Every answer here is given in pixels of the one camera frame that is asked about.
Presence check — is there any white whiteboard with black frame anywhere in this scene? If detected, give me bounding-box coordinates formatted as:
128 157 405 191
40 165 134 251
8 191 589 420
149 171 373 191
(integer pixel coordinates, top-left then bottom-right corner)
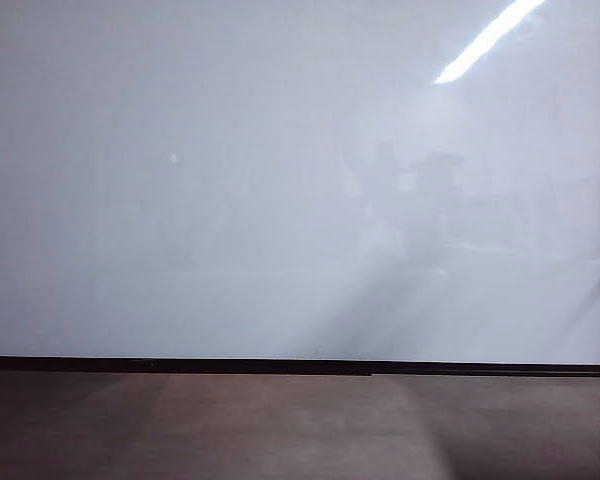
0 0 600 377

